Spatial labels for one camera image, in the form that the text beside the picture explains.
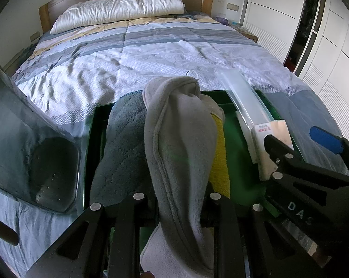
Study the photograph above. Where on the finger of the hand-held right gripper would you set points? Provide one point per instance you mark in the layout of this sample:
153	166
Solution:
326	139
281	153

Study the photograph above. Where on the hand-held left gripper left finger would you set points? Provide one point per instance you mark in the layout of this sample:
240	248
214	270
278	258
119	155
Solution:
131	217

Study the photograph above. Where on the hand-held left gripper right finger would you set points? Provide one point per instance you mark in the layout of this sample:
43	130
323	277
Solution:
223	223

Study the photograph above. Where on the tissue packet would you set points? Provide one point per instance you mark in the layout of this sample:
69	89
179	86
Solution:
278	131

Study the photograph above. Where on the green tray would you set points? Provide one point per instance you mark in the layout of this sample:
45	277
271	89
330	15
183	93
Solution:
241	176

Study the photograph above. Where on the yellow towel with white edge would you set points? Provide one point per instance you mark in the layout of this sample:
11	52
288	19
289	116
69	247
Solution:
220	162

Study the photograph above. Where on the clear plastic packet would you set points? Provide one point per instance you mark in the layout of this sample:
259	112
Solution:
243	98

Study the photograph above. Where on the dark grey fluffy towel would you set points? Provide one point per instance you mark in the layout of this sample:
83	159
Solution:
122	150

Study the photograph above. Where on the light grey cloth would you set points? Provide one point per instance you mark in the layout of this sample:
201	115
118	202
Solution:
180	150

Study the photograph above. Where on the person's left hand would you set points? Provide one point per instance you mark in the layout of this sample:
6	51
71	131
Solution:
147	274

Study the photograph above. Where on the red cloth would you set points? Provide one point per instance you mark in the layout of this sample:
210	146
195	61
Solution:
290	62

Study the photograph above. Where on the wooden nightstand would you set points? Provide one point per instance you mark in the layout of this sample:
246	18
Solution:
248	34

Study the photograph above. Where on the white wardrobe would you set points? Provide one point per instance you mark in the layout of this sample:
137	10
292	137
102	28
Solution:
278	11

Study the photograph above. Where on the purple small container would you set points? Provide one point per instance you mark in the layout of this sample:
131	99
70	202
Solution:
221	18

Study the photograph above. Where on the wooden bed with striped duvet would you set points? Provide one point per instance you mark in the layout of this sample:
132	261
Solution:
133	58

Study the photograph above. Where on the white pillow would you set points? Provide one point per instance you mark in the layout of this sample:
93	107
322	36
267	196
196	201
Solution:
119	8

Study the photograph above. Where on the wall socket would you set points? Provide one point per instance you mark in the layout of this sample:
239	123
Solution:
34	36
232	6

